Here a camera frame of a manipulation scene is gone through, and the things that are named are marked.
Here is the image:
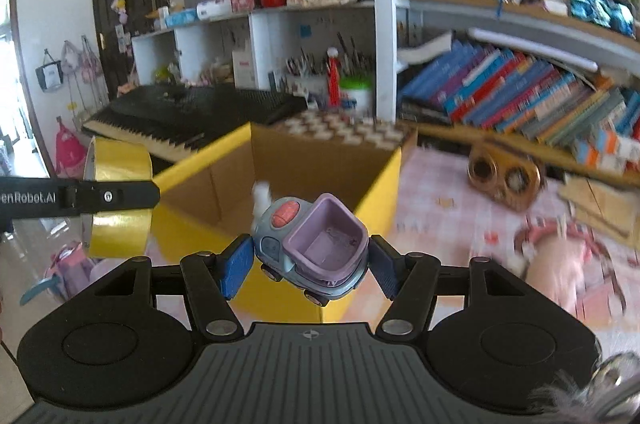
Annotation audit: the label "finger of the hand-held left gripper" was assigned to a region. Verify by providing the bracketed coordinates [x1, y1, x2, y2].
[65, 180, 162, 219]

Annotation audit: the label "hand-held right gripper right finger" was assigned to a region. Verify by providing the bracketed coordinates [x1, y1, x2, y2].
[367, 234, 531, 339]

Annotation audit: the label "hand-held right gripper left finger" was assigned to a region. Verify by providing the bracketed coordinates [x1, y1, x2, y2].
[92, 234, 257, 339]

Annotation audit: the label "yellow tape roll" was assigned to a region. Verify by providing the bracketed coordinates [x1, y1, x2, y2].
[82, 136, 153, 257]

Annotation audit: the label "grey purple toy car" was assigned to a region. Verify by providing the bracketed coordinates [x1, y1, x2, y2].
[250, 193, 371, 305]

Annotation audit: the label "yellow cardboard box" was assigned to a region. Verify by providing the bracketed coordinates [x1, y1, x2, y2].
[150, 121, 418, 325]

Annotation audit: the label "pink plush toy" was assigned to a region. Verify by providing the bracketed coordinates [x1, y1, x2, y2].
[515, 214, 628, 320]

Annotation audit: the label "pink backpack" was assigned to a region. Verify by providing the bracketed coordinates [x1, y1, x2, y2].
[54, 116, 88, 177]

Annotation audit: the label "pink checked tablecloth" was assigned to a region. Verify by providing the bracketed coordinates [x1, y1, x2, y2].
[345, 139, 640, 355]

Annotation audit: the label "black electronic keyboard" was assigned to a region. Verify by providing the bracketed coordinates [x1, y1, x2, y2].
[82, 84, 308, 162]

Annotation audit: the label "white blue tote bag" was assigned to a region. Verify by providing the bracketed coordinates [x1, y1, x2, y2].
[35, 48, 63, 92]

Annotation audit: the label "pink hanging bags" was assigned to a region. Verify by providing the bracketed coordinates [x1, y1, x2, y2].
[60, 36, 103, 84]

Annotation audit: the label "wooden chess board box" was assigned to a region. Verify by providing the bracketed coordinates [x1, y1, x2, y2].
[272, 109, 408, 149]

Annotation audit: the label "brown retro radio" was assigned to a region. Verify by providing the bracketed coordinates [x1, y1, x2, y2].
[467, 143, 546, 212]

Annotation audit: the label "white box with red label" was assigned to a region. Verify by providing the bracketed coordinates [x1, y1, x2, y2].
[232, 41, 256, 89]

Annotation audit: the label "white jar with green lid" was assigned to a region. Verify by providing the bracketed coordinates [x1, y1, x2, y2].
[339, 76, 375, 117]

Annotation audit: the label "blue tissue pack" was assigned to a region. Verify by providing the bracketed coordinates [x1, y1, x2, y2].
[164, 10, 197, 28]

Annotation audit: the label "dark wooden door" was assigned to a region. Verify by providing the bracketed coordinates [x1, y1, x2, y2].
[90, 0, 168, 104]

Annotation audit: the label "white pen holder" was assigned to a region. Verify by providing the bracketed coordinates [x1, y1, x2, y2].
[285, 74, 326, 97]

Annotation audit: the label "red tassel ornament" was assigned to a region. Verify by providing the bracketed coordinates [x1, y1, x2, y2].
[326, 46, 342, 107]

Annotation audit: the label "white tissue pack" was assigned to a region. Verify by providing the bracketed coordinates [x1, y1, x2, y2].
[196, 0, 233, 20]

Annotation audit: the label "bunch of pens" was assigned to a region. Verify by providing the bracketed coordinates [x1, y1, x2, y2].
[285, 34, 373, 77]

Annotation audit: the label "row of blue picture books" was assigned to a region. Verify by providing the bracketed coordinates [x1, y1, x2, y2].
[400, 38, 640, 155]

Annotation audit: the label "white wooden bookshelf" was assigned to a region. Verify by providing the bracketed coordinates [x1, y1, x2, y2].
[131, 0, 640, 175]

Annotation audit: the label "grey furry cloth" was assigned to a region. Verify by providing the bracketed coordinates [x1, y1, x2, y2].
[530, 351, 640, 424]

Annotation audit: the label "brown paper envelopes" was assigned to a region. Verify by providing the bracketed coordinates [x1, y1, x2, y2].
[557, 176, 640, 237]

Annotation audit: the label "orange white small carton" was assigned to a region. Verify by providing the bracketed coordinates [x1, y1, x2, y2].
[574, 138, 628, 175]
[597, 126, 640, 159]

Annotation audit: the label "smartphone with lit screen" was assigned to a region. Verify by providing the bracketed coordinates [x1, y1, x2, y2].
[570, 0, 636, 37]

